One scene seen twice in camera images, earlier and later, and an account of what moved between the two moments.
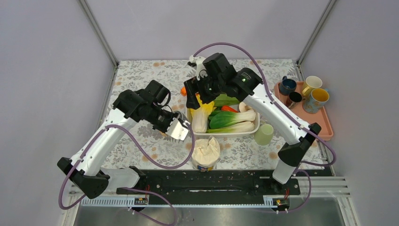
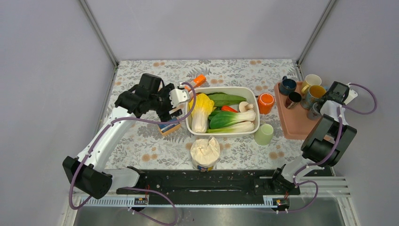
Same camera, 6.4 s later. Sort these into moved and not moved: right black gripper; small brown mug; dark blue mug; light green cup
Moved: right black gripper
Not moved: light green cup; small brown mug; dark blue mug
